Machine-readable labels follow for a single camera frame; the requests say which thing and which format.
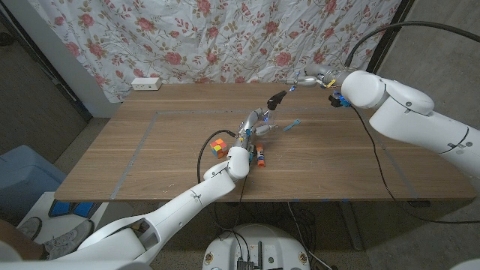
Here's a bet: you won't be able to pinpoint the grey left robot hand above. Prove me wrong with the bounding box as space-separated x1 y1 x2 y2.
235 107 280 149

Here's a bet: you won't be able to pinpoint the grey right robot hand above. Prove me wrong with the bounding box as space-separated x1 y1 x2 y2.
279 63 353 92

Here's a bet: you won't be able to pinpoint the clear spray bottle body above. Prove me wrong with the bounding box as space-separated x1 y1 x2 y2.
261 111 280 138

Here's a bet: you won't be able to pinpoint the black spray trigger cap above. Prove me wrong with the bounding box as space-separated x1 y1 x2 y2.
266 90 288 112

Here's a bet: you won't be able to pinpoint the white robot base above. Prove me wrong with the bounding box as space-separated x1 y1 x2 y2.
202 223 311 270

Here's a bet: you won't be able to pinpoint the orange glue stick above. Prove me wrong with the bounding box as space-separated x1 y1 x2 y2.
255 142 266 168

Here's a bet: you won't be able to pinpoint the small blue scissors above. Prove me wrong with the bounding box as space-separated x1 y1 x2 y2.
282 118 302 132

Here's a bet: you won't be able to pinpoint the multicoloured Rubik's cube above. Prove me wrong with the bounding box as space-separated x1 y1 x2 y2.
209 138 229 159

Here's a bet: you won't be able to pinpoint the black backdrop stand pole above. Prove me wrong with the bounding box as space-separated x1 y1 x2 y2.
361 0 416 83

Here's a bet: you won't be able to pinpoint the white power strip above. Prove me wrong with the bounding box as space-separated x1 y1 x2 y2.
130 76 163 92

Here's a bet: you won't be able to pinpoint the grey table leg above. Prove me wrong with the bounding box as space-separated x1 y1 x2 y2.
339 202 364 251

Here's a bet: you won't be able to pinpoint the grey sneaker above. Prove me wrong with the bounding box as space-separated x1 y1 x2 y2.
14 216 43 242
40 219 95 260

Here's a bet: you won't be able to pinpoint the white platform with blue pads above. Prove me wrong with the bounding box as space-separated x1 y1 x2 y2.
14 191 110 245

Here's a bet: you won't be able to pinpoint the white robot torso shell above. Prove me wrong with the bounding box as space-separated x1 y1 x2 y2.
0 259 153 270

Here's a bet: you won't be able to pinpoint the blue plastic bin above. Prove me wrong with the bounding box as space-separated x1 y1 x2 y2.
0 145 68 217

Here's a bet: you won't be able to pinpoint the person's brown limb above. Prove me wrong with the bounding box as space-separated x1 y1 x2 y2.
0 219 44 262

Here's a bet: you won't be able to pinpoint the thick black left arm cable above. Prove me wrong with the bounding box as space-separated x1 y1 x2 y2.
196 129 238 230

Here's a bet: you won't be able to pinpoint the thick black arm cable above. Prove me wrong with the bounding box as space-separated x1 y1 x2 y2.
343 20 480 68
196 129 238 230

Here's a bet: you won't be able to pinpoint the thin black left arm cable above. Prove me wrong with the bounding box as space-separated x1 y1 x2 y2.
235 175 249 228

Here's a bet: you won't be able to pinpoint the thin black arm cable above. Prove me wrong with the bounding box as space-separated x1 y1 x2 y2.
349 105 480 225
235 175 249 228

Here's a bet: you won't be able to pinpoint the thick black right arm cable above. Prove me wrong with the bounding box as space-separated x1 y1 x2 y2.
343 20 480 68

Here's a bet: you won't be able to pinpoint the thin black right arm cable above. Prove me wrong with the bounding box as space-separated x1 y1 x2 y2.
349 105 480 225

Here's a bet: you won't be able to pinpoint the white floor cable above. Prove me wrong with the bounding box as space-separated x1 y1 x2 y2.
286 202 334 270

